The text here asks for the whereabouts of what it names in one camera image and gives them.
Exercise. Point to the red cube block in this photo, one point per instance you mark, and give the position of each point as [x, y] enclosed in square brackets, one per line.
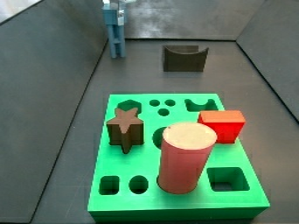
[226, 122]

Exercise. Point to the black curved block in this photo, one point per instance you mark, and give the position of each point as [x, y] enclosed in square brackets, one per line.
[185, 58]

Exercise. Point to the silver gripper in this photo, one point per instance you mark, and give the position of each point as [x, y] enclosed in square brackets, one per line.
[114, 5]

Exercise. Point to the green shape sorter board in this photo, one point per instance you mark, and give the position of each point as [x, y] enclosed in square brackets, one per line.
[125, 191]

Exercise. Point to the brown star block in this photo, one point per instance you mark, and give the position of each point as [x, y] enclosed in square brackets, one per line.
[126, 129]

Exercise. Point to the pink cylinder block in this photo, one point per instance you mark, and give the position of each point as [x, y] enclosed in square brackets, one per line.
[186, 149]

